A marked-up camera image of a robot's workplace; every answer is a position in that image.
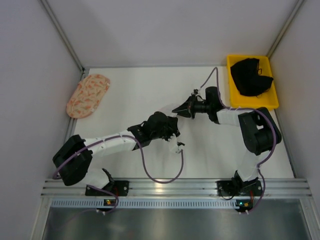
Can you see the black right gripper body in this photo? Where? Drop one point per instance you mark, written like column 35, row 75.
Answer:
column 192, row 106

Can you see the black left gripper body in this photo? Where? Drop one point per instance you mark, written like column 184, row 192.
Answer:
column 172, row 127

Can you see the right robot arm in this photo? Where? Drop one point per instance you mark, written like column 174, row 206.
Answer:
column 259, row 132

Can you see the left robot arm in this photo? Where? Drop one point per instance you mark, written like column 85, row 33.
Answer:
column 74, row 158

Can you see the black bra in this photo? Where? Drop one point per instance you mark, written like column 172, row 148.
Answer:
column 248, row 78

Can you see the orange patterned laundry bag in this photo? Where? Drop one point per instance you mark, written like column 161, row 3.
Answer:
column 87, row 96

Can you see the yellow plastic tray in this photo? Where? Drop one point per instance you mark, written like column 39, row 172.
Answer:
column 268, row 99

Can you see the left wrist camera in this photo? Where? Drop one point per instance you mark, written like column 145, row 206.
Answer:
column 174, row 145

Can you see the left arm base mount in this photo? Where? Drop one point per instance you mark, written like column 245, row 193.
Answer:
column 119, row 188

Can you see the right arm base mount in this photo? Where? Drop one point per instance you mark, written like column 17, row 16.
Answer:
column 228, row 189

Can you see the aluminium frame rail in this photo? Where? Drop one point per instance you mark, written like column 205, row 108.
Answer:
column 276, row 188

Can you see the perforated cable duct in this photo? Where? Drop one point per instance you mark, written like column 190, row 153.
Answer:
column 140, row 203

